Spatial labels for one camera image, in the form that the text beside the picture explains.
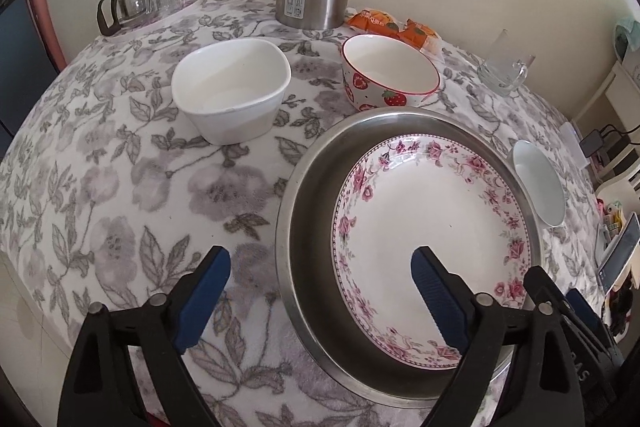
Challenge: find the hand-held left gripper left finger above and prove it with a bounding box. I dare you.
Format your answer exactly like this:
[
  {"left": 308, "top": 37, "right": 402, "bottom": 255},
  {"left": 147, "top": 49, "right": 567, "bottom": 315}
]
[{"left": 56, "top": 245, "right": 232, "bottom": 427}]

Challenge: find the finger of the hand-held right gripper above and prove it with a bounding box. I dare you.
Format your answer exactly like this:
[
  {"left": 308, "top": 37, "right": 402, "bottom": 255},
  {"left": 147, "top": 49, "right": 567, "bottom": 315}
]
[
  {"left": 524, "top": 265, "right": 571, "bottom": 323},
  {"left": 566, "top": 289, "right": 608, "bottom": 343}
]

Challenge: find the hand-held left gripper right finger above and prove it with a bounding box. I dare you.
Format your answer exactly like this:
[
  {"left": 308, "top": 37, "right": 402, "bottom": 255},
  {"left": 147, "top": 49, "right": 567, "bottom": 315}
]
[{"left": 410, "top": 245, "right": 586, "bottom": 427}]

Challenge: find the pink floral round plate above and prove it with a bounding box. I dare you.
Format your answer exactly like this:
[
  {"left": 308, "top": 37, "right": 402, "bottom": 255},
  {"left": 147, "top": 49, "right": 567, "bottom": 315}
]
[{"left": 331, "top": 134, "right": 533, "bottom": 367}]

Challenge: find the small red print bowl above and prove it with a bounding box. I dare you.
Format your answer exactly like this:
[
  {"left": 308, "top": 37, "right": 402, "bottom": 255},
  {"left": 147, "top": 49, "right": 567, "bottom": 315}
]
[{"left": 510, "top": 140, "right": 567, "bottom": 228}]

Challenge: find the stainless steel basin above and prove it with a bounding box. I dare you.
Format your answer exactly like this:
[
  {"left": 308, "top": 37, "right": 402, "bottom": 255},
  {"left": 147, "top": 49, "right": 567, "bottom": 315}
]
[{"left": 275, "top": 107, "right": 543, "bottom": 409}]

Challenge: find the white square bowl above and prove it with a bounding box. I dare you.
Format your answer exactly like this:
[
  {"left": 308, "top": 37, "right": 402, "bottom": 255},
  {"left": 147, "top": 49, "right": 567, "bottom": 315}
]
[{"left": 171, "top": 38, "right": 292, "bottom": 146}]

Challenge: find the strawberry print bowl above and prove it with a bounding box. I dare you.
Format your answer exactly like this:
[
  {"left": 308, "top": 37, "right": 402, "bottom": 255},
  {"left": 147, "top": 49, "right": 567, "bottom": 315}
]
[{"left": 341, "top": 34, "right": 441, "bottom": 112}]

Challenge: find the black tangled bundle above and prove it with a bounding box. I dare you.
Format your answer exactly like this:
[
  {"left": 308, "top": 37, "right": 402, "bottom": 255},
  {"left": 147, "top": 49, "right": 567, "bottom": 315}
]
[{"left": 602, "top": 287, "right": 633, "bottom": 343}]

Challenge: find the smartphone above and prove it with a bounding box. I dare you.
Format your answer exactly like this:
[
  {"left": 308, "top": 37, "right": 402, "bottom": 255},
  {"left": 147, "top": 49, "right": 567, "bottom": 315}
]
[{"left": 597, "top": 213, "right": 640, "bottom": 293}]

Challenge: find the grey floral tablecloth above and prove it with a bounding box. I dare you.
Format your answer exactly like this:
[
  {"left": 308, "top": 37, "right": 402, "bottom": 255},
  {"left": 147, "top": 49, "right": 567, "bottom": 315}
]
[{"left": 0, "top": 0, "right": 608, "bottom": 427}]

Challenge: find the small white box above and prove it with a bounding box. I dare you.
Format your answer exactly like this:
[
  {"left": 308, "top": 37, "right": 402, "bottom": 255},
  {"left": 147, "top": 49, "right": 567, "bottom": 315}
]
[{"left": 560, "top": 122, "right": 588, "bottom": 168}]

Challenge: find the black power adapter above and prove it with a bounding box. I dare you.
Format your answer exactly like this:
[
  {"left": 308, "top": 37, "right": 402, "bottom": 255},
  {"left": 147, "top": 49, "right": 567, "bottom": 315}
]
[{"left": 580, "top": 130, "right": 603, "bottom": 156}]

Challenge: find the white shelf stand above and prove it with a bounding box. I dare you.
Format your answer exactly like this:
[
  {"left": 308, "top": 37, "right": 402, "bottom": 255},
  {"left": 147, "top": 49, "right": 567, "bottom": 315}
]
[{"left": 572, "top": 57, "right": 640, "bottom": 192}]

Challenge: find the glass mug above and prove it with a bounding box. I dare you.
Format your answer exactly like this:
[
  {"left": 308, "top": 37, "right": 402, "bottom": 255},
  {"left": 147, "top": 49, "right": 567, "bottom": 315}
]
[{"left": 477, "top": 29, "right": 536, "bottom": 96}]

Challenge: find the teal cloth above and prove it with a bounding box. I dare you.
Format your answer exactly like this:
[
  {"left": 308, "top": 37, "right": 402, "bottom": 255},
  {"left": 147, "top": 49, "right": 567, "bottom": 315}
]
[{"left": 614, "top": 19, "right": 640, "bottom": 58}]

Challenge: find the glass teapot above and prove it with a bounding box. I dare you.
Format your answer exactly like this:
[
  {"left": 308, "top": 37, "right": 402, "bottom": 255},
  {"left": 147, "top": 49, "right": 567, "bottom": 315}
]
[{"left": 96, "top": 0, "right": 151, "bottom": 38}]

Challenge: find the blue cabinet door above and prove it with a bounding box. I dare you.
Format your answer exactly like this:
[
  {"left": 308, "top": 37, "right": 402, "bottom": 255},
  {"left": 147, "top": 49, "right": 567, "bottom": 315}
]
[{"left": 0, "top": 0, "right": 51, "bottom": 148}]

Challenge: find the pink board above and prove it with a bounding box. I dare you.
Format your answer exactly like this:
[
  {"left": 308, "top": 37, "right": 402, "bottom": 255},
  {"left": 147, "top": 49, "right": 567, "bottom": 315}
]
[{"left": 30, "top": 0, "right": 68, "bottom": 68}]

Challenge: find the black cable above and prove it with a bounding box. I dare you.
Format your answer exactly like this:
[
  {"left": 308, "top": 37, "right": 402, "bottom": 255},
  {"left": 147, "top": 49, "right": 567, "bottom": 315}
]
[{"left": 597, "top": 123, "right": 640, "bottom": 148}]

